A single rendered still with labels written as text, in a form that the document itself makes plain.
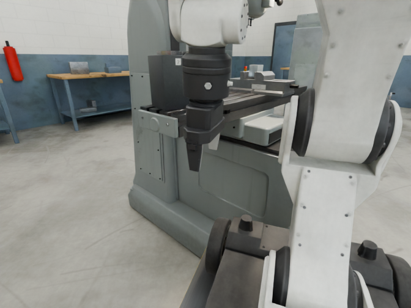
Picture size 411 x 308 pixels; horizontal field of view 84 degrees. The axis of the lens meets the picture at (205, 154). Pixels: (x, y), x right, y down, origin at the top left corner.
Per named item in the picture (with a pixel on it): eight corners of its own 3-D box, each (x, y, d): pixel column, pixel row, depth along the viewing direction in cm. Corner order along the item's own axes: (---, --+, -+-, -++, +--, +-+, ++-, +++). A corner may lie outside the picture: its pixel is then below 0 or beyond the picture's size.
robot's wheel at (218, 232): (218, 289, 78) (219, 245, 71) (203, 285, 80) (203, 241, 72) (231, 247, 96) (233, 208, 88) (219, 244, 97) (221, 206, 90)
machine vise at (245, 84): (295, 93, 122) (298, 72, 118) (282, 96, 112) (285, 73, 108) (240, 88, 144) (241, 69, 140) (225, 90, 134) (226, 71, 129)
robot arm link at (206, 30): (233, 79, 36) (240, -8, 31) (173, 74, 39) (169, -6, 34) (247, 70, 46) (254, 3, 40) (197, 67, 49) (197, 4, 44)
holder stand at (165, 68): (213, 104, 94) (214, 51, 86) (166, 111, 82) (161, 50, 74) (197, 100, 103) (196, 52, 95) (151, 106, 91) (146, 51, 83)
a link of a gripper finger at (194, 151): (188, 167, 46) (187, 140, 44) (202, 171, 45) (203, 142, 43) (184, 171, 45) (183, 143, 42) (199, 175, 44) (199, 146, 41)
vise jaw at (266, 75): (274, 79, 126) (275, 71, 125) (263, 80, 118) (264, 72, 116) (265, 78, 130) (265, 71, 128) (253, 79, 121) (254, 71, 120)
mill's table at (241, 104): (307, 96, 163) (309, 85, 160) (175, 139, 78) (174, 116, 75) (276, 93, 177) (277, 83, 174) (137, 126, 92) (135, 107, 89)
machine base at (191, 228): (299, 236, 157) (304, 213, 149) (254, 300, 116) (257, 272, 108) (181, 179, 231) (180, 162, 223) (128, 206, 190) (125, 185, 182)
